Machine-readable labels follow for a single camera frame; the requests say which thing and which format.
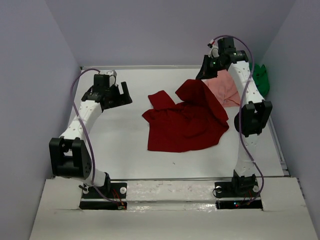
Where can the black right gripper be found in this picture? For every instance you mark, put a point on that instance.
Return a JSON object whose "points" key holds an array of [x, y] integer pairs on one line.
{"points": [[205, 73]]}

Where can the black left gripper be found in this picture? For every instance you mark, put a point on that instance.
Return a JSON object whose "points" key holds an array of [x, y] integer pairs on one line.
{"points": [[122, 99]]}

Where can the dark red t-shirt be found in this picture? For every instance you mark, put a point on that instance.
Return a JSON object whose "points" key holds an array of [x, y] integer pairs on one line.
{"points": [[196, 123]]}

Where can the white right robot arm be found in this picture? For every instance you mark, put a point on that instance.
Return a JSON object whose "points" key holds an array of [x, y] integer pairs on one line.
{"points": [[253, 115]]}

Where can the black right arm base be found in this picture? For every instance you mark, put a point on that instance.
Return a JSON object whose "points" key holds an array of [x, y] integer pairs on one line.
{"points": [[238, 193]]}

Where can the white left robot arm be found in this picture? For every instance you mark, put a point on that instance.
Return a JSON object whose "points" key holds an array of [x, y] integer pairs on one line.
{"points": [[71, 154]]}

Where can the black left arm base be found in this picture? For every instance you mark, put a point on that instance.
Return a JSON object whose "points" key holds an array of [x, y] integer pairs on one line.
{"points": [[114, 199]]}

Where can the pink t-shirt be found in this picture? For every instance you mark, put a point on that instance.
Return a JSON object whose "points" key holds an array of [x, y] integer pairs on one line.
{"points": [[224, 89]]}

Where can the green t-shirt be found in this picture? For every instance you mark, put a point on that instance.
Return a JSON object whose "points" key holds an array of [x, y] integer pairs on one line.
{"points": [[261, 79]]}

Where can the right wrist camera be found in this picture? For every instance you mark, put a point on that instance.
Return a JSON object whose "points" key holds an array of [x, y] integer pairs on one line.
{"points": [[222, 46]]}

